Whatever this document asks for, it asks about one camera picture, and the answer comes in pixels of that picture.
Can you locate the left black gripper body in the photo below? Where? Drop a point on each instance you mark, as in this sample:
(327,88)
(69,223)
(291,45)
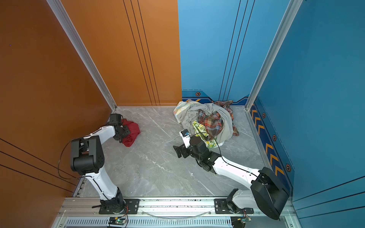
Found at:
(124,131)

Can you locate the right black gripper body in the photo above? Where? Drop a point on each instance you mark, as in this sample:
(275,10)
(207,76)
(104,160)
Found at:
(189,151)

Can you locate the red cloth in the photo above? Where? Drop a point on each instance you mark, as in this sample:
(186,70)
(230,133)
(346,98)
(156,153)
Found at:
(134,132)

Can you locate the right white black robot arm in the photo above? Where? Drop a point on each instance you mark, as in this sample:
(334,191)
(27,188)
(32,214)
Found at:
(263,188)

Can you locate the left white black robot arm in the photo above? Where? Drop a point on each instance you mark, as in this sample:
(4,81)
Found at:
(87,159)

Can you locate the yellow green floral cloth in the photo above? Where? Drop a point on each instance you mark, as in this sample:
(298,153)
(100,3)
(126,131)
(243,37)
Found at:
(200,131)

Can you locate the plaid cloth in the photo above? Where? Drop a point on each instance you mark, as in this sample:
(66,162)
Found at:
(218,121)

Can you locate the grey cloth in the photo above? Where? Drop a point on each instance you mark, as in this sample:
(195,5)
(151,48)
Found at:
(190,115)

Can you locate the pastel striped cloth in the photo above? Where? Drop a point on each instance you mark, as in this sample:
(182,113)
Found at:
(182,105)

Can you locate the right circuit board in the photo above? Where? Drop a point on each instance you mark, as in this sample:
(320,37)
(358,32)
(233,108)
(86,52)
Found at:
(240,222)

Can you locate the left green circuit board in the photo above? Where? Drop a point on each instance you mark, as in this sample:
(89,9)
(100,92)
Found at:
(117,222)

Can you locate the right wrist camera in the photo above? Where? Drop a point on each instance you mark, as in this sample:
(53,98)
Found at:
(185,137)

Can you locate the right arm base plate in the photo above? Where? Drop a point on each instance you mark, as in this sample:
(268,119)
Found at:
(222,206)

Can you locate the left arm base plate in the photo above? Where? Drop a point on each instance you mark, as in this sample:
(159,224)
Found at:
(126,206)

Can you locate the aluminium front rail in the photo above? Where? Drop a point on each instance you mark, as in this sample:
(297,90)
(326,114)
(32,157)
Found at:
(167,212)

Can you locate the left aluminium corner post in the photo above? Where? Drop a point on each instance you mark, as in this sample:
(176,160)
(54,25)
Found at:
(74,37)

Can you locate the aluminium corner post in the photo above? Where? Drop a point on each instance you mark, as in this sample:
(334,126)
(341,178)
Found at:
(74,37)
(282,31)

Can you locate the right aluminium corner post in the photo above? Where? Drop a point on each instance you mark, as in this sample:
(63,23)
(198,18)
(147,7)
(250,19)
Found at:
(282,31)

